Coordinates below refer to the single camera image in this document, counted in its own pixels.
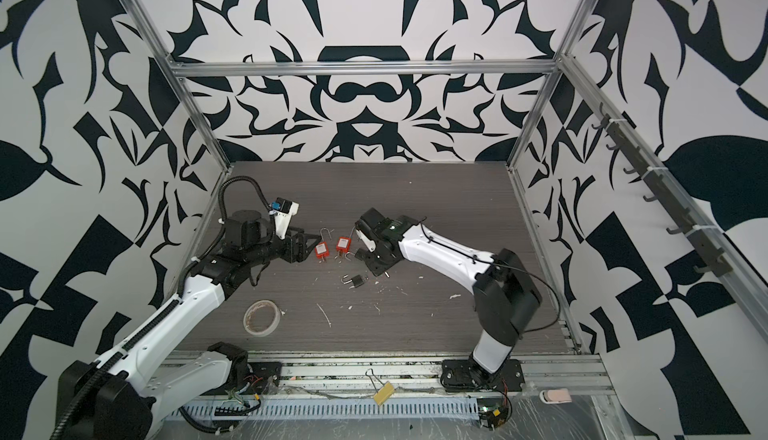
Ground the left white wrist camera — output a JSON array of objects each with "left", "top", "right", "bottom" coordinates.
[{"left": 270, "top": 197, "right": 299, "bottom": 240}]

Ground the small electronics board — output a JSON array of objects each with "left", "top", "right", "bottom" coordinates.
[{"left": 477, "top": 396, "right": 512, "bottom": 430}]

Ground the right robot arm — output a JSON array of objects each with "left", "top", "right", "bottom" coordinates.
[{"left": 354, "top": 208, "right": 543, "bottom": 374}]

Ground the pink white small object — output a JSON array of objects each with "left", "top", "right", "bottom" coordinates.
[{"left": 539, "top": 388, "right": 573, "bottom": 405}]

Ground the red padlock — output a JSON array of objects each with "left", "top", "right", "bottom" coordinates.
[
  {"left": 335, "top": 227, "right": 355, "bottom": 259},
  {"left": 314, "top": 227, "right": 333, "bottom": 262}
]

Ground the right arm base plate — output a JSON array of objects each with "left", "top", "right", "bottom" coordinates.
[{"left": 439, "top": 359, "right": 525, "bottom": 393}]

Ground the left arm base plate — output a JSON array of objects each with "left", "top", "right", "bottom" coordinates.
[{"left": 205, "top": 361, "right": 283, "bottom": 396}]

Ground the red padlock far left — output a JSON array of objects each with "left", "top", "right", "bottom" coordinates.
[{"left": 314, "top": 227, "right": 333, "bottom": 262}]

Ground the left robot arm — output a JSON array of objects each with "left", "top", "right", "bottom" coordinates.
[{"left": 51, "top": 210, "right": 322, "bottom": 439}]

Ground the small black padlock front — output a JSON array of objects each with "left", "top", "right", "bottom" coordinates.
[{"left": 341, "top": 275, "right": 367, "bottom": 289}]

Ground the white slotted cable duct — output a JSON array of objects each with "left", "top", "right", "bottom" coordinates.
[{"left": 186, "top": 397, "right": 480, "bottom": 421}]

